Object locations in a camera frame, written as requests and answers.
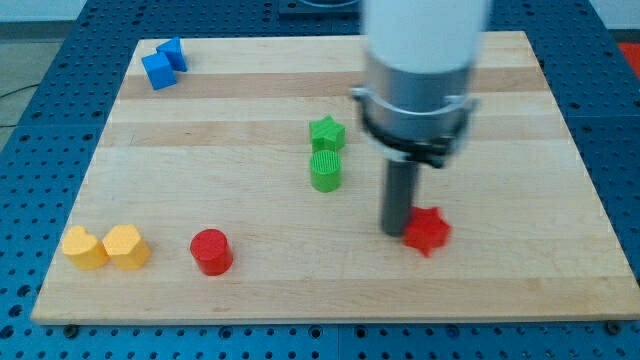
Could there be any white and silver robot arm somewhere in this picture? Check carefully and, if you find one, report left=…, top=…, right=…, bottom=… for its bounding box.
left=352, top=0, right=492, bottom=168

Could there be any green star block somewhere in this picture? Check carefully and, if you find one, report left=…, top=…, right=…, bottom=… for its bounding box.
left=309, top=115, right=346, bottom=152

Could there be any red star block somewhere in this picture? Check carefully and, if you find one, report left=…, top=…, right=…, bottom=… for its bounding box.
left=403, top=207, right=452, bottom=257

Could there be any green cylinder block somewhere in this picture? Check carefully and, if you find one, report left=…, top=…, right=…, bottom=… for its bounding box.
left=310, top=150, right=342, bottom=193

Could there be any wooden board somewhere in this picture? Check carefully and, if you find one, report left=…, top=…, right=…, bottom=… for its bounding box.
left=31, top=31, right=639, bottom=326

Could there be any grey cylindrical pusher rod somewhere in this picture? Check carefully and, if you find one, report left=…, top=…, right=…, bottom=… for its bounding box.
left=381, top=160, right=419, bottom=237

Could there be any red cylinder block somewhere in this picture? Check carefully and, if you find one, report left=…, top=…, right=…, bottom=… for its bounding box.
left=190, top=229, right=233, bottom=276

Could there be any blue cube block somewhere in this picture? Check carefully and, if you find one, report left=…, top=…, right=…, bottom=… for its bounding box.
left=141, top=53, right=177, bottom=90

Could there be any blue triangle block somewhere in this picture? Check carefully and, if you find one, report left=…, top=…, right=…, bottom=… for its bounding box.
left=156, top=37, right=188, bottom=72

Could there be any yellow hexagon block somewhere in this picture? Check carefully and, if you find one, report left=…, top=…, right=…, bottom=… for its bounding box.
left=103, top=224, right=152, bottom=270

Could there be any yellow heart block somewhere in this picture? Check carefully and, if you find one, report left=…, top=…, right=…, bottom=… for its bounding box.
left=62, top=225, right=109, bottom=271

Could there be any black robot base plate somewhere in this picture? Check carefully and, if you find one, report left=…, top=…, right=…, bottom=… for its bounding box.
left=276, top=0, right=362, bottom=18

